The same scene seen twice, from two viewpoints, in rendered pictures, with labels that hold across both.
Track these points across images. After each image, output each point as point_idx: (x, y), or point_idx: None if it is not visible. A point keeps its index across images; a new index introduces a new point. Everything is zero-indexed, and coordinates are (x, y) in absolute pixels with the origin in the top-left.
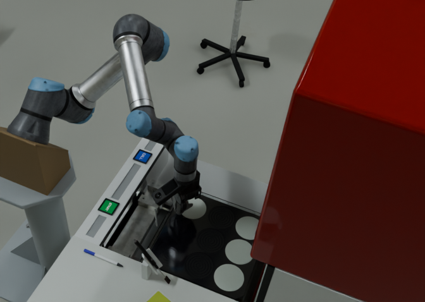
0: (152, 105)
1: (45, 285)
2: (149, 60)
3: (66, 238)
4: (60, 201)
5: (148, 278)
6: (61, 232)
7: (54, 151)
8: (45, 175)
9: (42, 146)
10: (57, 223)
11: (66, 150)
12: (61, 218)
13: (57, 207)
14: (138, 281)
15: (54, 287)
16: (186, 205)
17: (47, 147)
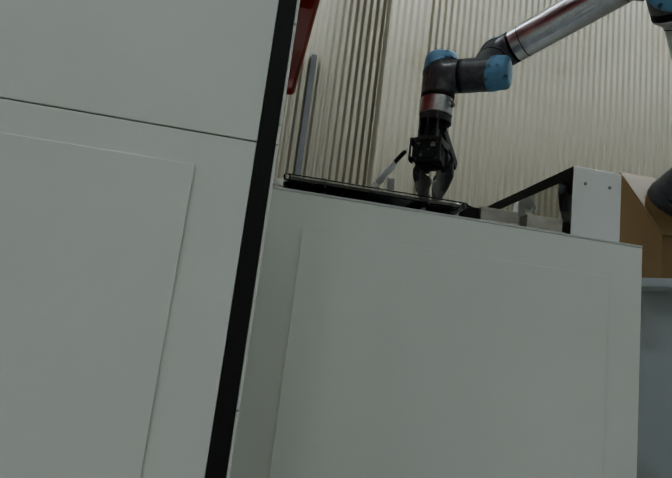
0: (508, 32)
1: None
2: (652, 8)
3: (642, 476)
4: (650, 355)
5: None
6: (638, 437)
7: (639, 209)
8: (620, 240)
9: (625, 182)
10: (638, 405)
11: (660, 229)
12: (643, 402)
13: (641, 358)
14: None
15: None
16: (414, 167)
17: (631, 190)
